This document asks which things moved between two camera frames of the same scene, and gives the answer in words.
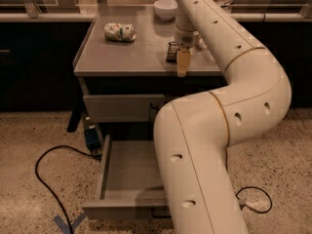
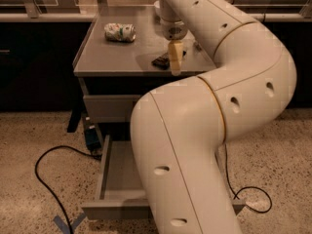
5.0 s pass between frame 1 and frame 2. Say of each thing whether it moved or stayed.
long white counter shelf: stayed
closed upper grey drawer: stayed
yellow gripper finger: moved
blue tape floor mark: stayed
